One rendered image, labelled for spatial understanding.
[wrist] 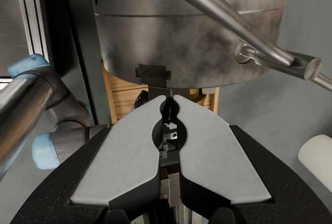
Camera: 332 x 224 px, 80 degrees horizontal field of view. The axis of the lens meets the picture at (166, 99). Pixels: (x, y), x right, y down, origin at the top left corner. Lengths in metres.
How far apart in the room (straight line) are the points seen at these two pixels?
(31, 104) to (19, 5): 0.98
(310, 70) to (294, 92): 2.16
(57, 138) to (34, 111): 0.10
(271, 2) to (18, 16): 1.21
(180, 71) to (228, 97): 1.67
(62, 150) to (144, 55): 0.27
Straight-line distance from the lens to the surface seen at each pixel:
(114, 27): 0.28
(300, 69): 0.22
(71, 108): 0.52
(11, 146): 0.32
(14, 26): 1.35
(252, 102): 2.10
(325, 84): 0.29
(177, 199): 0.86
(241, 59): 0.28
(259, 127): 2.35
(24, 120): 0.36
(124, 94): 0.63
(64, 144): 0.45
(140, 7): 0.25
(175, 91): 0.30
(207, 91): 0.43
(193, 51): 0.25
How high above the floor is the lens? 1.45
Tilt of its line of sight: 60 degrees down
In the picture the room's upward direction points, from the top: 152 degrees clockwise
